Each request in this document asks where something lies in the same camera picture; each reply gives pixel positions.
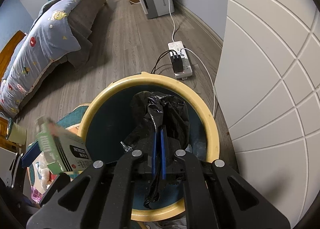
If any black plastic bag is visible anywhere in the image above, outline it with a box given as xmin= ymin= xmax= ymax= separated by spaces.
xmin=120 ymin=91 xmax=190 ymax=209

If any green white cardboard box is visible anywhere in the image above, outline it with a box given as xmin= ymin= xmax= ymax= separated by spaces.
xmin=36 ymin=117 xmax=93 ymax=175

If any yellow rimmed teal trash bin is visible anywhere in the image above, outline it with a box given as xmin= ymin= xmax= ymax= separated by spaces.
xmin=79 ymin=72 xmax=220 ymax=228

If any teal orange patterned rug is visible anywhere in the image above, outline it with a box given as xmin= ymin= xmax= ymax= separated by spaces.
xmin=26 ymin=103 xmax=90 ymax=204

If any green cloth on nightstand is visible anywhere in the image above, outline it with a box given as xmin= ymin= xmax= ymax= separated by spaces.
xmin=5 ymin=118 xmax=27 ymax=148

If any black charger plug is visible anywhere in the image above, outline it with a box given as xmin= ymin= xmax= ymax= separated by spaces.
xmin=170 ymin=51 xmax=183 ymax=73

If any white power strip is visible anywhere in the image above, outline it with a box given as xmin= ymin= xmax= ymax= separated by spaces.
xmin=168 ymin=41 xmax=193 ymax=80

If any white wardrobe door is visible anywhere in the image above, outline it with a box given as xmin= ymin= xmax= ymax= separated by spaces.
xmin=215 ymin=0 xmax=319 ymax=226

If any blue cartoon print duvet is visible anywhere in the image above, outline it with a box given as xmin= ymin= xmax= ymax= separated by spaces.
xmin=1 ymin=0 xmax=89 ymax=118

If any white power cable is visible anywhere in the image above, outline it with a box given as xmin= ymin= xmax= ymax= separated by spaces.
xmin=165 ymin=0 xmax=217 ymax=119

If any wooden bed frame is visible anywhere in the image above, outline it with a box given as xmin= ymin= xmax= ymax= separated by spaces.
xmin=0 ymin=30 xmax=26 ymax=78

